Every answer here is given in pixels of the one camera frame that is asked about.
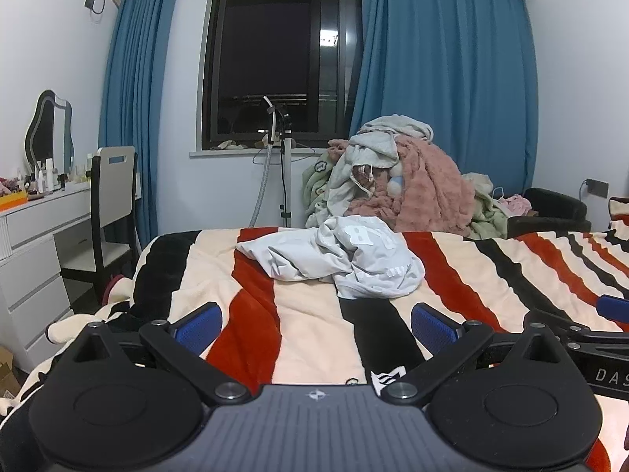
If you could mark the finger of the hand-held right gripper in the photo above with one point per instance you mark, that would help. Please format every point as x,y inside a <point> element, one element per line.
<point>575,324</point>
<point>614,309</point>

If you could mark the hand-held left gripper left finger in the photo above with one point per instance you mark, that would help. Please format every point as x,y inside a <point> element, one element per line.
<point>199,327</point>

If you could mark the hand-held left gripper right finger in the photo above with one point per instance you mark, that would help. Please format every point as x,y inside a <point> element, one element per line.
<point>432,327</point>

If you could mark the white printed sweatshirt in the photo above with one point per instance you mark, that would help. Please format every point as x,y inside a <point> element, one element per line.
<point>304,255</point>

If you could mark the red black cream striped blanket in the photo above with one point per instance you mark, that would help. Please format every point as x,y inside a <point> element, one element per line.
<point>304,324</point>

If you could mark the black armchair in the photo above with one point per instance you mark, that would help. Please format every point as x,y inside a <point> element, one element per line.
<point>555,206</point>

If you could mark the light green cream blanket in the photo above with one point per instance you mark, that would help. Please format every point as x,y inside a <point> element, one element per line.
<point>486,216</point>

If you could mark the pink garment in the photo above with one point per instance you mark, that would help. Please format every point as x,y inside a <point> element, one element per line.
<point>516,204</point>

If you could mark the pink fuzzy blanket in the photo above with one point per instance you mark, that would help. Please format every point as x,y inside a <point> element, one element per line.
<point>432,182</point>

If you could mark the white blue plush toy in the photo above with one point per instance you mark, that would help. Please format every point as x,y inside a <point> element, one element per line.
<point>395,182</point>

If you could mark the beige black chair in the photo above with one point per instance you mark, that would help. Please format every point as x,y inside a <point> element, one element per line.
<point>115,191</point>

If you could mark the white tripod stand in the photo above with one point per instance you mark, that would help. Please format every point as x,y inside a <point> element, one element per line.
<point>287,182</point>

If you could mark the white dressing table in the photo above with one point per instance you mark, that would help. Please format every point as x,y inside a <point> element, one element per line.
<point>34,275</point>

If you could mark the light green patterned blanket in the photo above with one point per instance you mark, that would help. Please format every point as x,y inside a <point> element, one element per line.
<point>317,187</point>

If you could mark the small beige cloth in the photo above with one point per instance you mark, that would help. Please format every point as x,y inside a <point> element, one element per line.
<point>228,145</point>

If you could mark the grey garment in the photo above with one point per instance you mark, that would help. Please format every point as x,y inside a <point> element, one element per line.
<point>373,150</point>

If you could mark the cardboard box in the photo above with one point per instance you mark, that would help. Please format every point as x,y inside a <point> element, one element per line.
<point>6,373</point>

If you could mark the group of cosmetic bottles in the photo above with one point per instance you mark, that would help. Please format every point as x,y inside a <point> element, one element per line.
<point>49,174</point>

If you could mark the orange box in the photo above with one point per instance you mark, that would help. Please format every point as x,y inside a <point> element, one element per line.
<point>12,200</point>

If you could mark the wavy black framed mirror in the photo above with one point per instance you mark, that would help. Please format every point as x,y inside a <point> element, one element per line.
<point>46,128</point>

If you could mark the blue curtain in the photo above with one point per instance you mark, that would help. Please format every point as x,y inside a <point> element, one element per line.
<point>442,59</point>
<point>137,83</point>

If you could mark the dark window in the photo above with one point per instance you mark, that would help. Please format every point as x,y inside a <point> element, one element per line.
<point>270,59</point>

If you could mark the dark wall outlet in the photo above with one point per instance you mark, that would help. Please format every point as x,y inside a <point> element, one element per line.
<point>597,188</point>

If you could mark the black camera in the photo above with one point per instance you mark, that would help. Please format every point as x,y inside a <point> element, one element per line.
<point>283,113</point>

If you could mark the grey wall socket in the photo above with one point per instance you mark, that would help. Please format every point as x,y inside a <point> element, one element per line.
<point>90,2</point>

